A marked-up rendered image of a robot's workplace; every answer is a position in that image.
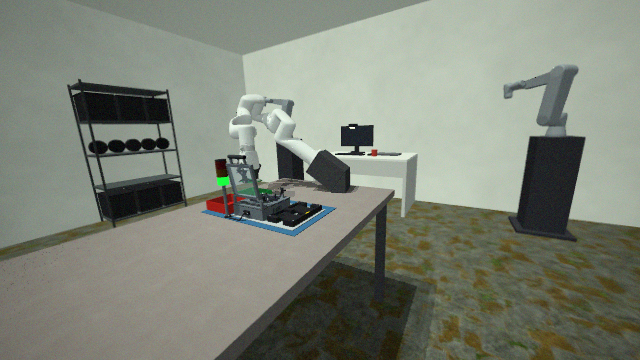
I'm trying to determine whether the red bin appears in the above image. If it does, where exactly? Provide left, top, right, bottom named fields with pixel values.
left=206, top=194, right=246, bottom=214

